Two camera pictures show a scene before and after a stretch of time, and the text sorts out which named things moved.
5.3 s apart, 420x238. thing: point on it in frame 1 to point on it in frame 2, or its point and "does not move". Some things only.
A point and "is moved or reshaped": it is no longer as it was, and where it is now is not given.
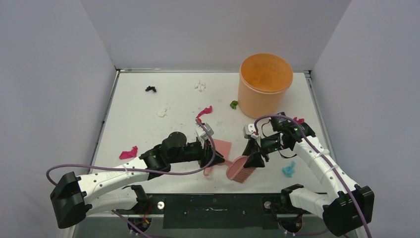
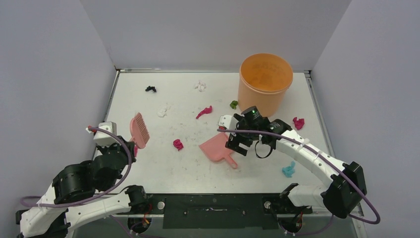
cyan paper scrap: [288, 170] does not move
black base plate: [216, 211] does not move
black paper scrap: [149, 88] does not move
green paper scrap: [234, 104] does not move
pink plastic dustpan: [223, 148] is moved or reshaped
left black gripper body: [197, 151] to [108, 148]
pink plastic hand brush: [236, 170] to [139, 130]
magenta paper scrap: [300, 121] does not move
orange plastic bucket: [264, 79] does not move
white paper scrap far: [200, 86] does not move
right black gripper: [255, 148] to [238, 141]
